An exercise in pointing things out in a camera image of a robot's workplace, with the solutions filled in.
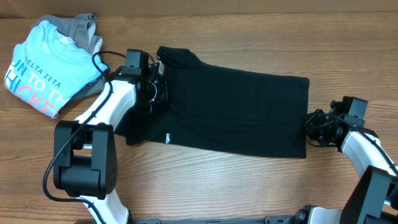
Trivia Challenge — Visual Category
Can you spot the black t-shirt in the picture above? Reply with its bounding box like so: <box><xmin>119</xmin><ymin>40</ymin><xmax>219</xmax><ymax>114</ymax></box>
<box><xmin>116</xmin><ymin>46</ymin><xmax>310</xmax><ymax>158</ymax></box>

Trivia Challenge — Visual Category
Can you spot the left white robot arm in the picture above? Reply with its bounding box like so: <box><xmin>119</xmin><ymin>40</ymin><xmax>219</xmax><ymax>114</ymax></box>
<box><xmin>42</xmin><ymin>61</ymin><xmax>167</xmax><ymax>223</ymax></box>

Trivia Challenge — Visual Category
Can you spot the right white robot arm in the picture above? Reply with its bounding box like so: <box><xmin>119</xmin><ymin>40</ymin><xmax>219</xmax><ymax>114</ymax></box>
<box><xmin>294</xmin><ymin>107</ymin><xmax>397</xmax><ymax>224</ymax></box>

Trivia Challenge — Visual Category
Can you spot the grey folded t-shirt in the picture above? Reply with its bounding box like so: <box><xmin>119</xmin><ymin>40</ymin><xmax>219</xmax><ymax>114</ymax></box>
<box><xmin>30</xmin><ymin>13</ymin><xmax>105</xmax><ymax>100</ymax></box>

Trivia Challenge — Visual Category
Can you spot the light blue printed t-shirt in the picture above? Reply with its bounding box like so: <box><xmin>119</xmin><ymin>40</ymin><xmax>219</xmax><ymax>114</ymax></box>
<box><xmin>4</xmin><ymin>21</ymin><xmax>108</xmax><ymax>118</ymax></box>

